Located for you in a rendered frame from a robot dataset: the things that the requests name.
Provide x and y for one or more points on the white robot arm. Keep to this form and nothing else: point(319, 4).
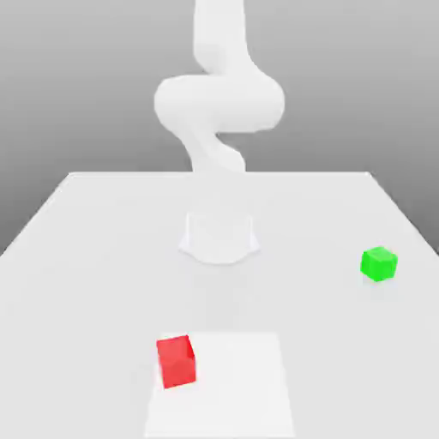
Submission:
point(219, 103)

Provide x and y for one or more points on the small red cube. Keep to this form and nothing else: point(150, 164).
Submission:
point(176, 363)

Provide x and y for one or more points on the small green cube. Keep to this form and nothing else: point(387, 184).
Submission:
point(378, 264)

